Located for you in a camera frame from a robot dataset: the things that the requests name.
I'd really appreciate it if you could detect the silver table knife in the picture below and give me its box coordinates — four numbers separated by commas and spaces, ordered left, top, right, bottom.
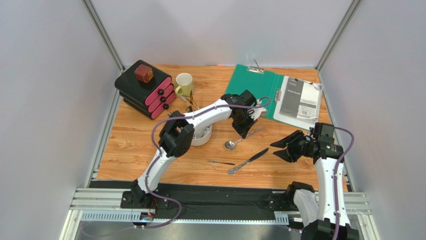
227, 148, 269, 176

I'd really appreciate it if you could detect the white divided utensil holder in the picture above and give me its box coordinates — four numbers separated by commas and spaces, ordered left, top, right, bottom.
191, 125, 212, 147

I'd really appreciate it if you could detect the small silver fork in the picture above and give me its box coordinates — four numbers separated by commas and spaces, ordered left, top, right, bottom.
207, 159, 236, 166

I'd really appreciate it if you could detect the gold spoon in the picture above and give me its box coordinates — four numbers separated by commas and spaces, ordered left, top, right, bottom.
189, 90, 200, 111

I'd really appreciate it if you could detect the silver spoon dark handle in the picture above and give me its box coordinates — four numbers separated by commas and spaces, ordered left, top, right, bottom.
179, 95, 194, 112

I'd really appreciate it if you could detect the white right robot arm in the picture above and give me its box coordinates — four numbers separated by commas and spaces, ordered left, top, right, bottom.
271, 122, 360, 240

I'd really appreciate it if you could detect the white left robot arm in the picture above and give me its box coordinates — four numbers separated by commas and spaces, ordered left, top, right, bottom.
123, 90, 265, 208

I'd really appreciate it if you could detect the green clipboard folder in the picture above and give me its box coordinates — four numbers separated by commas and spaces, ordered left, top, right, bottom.
225, 64, 288, 120

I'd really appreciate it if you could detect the setup guide booklet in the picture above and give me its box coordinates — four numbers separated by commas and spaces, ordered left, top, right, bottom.
272, 76, 323, 130

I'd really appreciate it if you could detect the pale yellow mug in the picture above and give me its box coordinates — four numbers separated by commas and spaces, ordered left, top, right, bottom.
175, 73, 193, 97

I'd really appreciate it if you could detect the black pink drawer box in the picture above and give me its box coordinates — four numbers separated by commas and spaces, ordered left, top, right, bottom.
114, 59, 177, 120

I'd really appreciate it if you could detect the red brown cube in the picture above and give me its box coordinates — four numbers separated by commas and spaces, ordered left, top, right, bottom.
134, 64, 154, 84

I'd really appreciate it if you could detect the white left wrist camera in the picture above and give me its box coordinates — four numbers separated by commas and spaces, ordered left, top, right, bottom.
246, 98, 270, 121

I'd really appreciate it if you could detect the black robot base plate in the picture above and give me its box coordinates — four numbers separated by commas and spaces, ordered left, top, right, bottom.
120, 181, 314, 221

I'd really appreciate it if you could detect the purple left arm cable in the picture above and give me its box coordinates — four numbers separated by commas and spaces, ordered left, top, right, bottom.
143, 96, 272, 229

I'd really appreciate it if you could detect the aluminium frame rail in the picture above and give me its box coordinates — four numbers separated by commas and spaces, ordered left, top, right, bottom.
59, 186, 380, 240

